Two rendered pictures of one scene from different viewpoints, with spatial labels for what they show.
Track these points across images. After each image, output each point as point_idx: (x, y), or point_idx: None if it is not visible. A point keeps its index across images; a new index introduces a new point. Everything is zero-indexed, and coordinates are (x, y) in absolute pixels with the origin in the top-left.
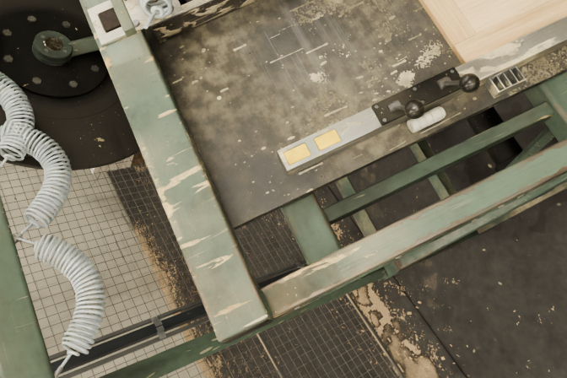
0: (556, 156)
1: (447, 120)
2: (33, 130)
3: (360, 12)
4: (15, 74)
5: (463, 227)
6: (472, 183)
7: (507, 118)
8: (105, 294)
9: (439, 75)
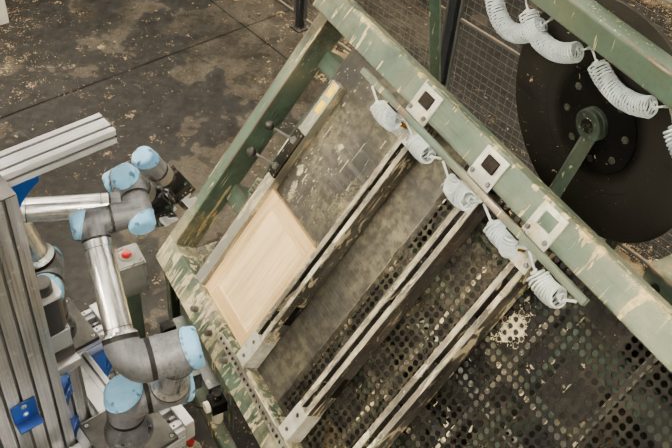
0: (232, 151)
1: None
2: (522, 37)
3: (327, 202)
4: (588, 77)
5: None
6: (427, 314)
7: (388, 362)
8: None
9: (278, 169)
